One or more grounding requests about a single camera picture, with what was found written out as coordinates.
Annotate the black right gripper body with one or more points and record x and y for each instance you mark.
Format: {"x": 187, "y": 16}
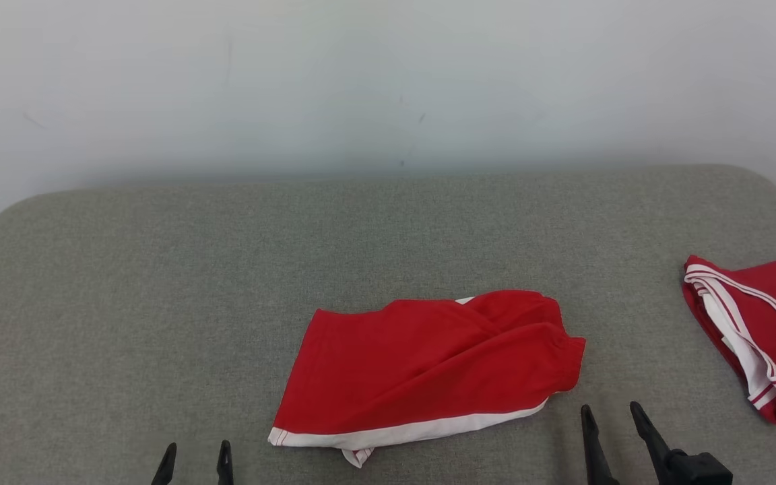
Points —
{"x": 694, "y": 470}

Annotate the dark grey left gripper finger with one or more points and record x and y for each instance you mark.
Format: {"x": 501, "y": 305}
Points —
{"x": 166, "y": 468}
{"x": 225, "y": 465}

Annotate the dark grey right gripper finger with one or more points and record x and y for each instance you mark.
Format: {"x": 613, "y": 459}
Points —
{"x": 593, "y": 448}
{"x": 649, "y": 434}

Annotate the red jersey with white trim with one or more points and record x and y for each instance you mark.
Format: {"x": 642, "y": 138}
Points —
{"x": 775, "y": 330}

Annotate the red shorts with white trim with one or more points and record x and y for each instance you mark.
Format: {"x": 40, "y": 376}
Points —
{"x": 415, "y": 364}

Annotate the grey fabric sofa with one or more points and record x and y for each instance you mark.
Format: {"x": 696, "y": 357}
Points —
{"x": 294, "y": 256}

